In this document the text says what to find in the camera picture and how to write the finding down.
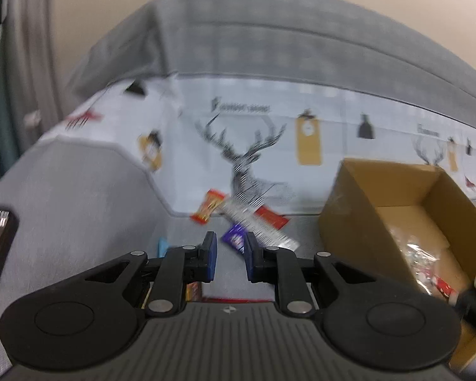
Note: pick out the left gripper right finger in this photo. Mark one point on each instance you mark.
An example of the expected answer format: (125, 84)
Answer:
(374, 321)

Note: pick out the red wrapped snack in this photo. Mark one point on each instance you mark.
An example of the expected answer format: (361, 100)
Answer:
(444, 288)

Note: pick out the red square snack packet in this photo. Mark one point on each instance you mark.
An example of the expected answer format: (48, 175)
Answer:
(276, 220)

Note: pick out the clear bag of candies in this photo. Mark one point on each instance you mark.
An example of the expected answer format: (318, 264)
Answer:
(423, 265)

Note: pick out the light blue snack stick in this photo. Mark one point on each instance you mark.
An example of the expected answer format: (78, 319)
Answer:
(162, 247)

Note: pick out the red orange candy bar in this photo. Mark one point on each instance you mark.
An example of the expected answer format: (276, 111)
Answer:
(211, 202)

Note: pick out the silver stick snack packet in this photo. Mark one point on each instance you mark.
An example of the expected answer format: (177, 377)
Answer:
(265, 233)

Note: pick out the grey deer print sofa cover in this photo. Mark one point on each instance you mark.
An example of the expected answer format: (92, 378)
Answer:
(259, 98)

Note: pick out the grey curtain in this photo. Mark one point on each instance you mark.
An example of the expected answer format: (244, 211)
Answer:
(30, 96)

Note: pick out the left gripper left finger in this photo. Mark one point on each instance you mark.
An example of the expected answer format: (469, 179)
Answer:
(94, 316)

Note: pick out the purple snack packet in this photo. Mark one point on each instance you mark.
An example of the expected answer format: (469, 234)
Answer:
(235, 238)

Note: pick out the brown cardboard box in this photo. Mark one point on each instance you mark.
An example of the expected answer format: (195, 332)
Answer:
(374, 207)

